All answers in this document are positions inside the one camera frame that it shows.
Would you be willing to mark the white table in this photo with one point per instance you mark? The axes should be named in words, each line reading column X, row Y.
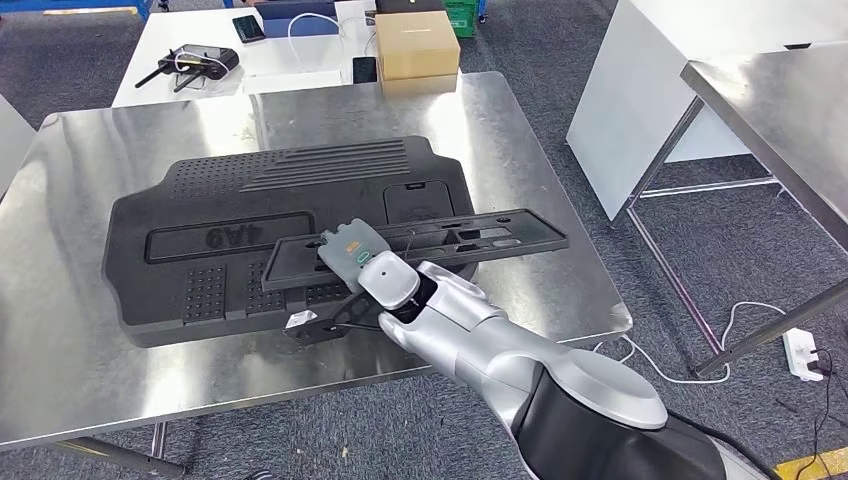
column 166, row 26

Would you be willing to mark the large black textured panel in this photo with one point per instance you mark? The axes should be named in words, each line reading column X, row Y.
column 166, row 199

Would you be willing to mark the small black device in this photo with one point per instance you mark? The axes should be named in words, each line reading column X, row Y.
column 364, row 69

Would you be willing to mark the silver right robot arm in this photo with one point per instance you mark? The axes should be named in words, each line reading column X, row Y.
column 477, row 344

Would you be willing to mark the black router with antennas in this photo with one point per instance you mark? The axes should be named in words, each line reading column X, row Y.
column 208, row 60

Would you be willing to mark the blue metal shelf rack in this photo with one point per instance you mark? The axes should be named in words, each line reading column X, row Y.
column 66, row 5

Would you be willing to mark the black plastic panel part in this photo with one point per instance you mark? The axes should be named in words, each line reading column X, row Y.
column 543, row 238

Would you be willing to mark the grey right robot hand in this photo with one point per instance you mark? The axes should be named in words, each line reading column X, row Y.
column 348, row 255

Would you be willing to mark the blue flat box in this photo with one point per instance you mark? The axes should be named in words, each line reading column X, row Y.
column 301, row 25

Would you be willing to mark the white power strip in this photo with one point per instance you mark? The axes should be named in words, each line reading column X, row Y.
column 802, row 354

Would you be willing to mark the green plastic crate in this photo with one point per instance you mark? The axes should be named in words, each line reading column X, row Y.
column 460, row 18

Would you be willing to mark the stainless steel table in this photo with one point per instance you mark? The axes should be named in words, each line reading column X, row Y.
column 12, row 139
column 775, row 99

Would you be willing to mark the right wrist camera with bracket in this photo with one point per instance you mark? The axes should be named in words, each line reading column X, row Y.
column 301, row 319

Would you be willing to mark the black smartphone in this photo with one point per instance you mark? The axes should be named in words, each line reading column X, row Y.
column 249, row 28

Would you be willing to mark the stainless steel workbench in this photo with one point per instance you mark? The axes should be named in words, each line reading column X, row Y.
column 79, row 384

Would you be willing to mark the brown cardboard box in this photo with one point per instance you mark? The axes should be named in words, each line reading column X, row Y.
column 417, row 46

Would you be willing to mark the white panel cabinet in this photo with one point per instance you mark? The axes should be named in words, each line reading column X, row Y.
column 629, row 99

